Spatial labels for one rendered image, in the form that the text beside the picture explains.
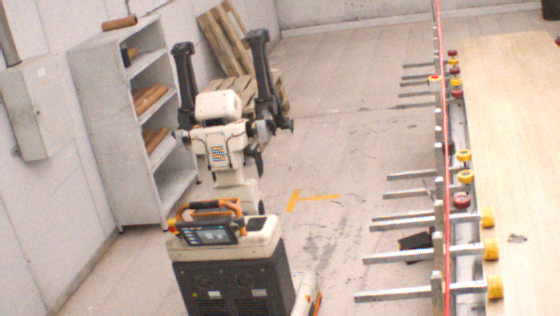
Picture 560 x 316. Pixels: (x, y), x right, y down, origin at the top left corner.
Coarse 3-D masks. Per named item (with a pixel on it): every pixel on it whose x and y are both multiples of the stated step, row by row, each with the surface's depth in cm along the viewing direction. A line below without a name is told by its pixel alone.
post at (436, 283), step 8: (432, 272) 198; (440, 272) 197; (432, 280) 196; (440, 280) 196; (432, 288) 197; (440, 288) 197; (432, 296) 198; (440, 296) 198; (432, 304) 200; (440, 304) 199; (440, 312) 200
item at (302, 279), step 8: (296, 272) 382; (304, 272) 380; (312, 272) 381; (296, 280) 374; (304, 280) 373; (312, 280) 375; (296, 288) 366; (304, 288) 366; (312, 288) 371; (296, 296) 359; (304, 296) 360; (312, 296) 369; (320, 296) 386; (296, 304) 352; (304, 304) 354; (312, 304) 366; (296, 312) 345; (304, 312) 350; (312, 312) 365
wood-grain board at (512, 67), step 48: (480, 48) 507; (528, 48) 485; (480, 96) 407; (528, 96) 391; (480, 144) 340; (528, 144) 328; (480, 192) 292; (528, 192) 282; (480, 240) 258; (528, 240) 247; (528, 288) 219
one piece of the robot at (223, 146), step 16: (192, 128) 345; (208, 128) 340; (224, 128) 336; (240, 128) 335; (192, 144) 343; (208, 144) 341; (224, 144) 338; (240, 144) 337; (208, 160) 343; (224, 160) 341; (240, 160) 348; (224, 176) 351; (240, 176) 350; (224, 192) 355; (240, 192) 353; (256, 192) 358; (256, 208) 355
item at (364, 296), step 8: (408, 288) 227; (416, 288) 225; (424, 288) 224; (456, 288) 220; (464, 288) 220; (472, 288) 219; (480, 288) 218; (360, 296) 229; (368, 296) 228; (376, 296) 228; (384, 296) 227; (392, 296) 226; (400, 296) 226; (408, 296) 225; (416, 296) 225; (424, 296) 224
